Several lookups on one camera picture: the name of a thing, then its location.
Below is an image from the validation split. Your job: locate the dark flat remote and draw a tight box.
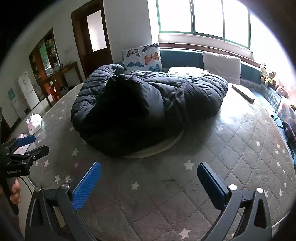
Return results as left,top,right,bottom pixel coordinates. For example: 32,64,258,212
231,84,255,103

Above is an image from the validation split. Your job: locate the wooden display cabinet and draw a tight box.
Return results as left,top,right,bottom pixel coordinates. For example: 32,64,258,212
29,28,63,93

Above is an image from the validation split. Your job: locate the butterfly print pillow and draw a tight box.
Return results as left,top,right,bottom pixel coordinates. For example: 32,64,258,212
121,43,162,73

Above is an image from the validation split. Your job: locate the pale grey cushion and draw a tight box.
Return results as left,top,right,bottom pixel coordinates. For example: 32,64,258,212
202,52,241,85

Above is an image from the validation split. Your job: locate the black puffer jacket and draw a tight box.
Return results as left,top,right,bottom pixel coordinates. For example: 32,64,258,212
70,64,229,158

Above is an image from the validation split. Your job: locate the dark cloth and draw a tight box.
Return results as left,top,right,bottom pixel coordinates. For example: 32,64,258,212
282,120,296,139

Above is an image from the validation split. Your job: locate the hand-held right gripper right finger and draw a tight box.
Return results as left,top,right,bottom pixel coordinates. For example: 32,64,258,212
197,162,272,241

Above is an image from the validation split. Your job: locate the green framed window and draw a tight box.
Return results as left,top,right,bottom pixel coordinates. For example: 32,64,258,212
155,0,252,49

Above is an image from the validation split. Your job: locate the white plush toy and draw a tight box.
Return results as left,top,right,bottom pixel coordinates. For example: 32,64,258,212
258,62,269,84

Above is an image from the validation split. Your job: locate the clear plastic bag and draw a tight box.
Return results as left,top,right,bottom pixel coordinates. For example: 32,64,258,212
276,96,296,127

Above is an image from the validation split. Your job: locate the person's left hand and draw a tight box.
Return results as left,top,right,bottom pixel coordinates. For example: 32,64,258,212
10,181,22,205

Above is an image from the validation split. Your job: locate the person's left forearm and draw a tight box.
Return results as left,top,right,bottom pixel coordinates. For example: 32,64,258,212
0,190,25,241

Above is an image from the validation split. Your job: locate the red stool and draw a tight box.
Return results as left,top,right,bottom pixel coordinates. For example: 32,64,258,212
47,86,59,100

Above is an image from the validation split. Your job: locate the brown plush bear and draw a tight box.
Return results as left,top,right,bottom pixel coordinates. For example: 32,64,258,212
265,71,278,87

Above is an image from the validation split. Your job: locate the dark wooden door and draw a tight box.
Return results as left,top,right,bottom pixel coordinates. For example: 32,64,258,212
70,0,114,80

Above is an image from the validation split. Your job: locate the pink white plastic bag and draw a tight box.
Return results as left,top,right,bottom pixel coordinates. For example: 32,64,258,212
14,133,37,156

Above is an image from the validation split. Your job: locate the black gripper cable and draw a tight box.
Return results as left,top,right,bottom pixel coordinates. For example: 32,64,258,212
16,176,35,190

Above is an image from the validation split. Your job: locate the brown wooden side desk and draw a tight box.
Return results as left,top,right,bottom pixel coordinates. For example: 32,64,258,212
38,61,84,107

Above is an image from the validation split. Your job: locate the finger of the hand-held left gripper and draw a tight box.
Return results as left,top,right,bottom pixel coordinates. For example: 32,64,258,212
10,145,50,161
2,135,36,152

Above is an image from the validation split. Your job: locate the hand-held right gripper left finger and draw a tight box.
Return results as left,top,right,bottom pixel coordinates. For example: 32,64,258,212
25,161,102,241

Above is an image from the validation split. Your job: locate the white refrigerator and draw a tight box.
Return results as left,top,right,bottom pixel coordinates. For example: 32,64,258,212
16,71,40,110

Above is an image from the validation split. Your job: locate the white water dispenser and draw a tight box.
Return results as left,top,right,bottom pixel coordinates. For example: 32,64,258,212
8,89,26,120

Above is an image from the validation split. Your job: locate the pink plush toy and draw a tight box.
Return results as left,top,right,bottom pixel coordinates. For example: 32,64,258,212
275,85,289,98

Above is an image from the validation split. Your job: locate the white floral pillow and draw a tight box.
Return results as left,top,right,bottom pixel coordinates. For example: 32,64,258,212
167,66,210,76

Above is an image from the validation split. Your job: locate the teal sofa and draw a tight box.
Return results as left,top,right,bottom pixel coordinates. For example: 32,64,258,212
116,49,296,163

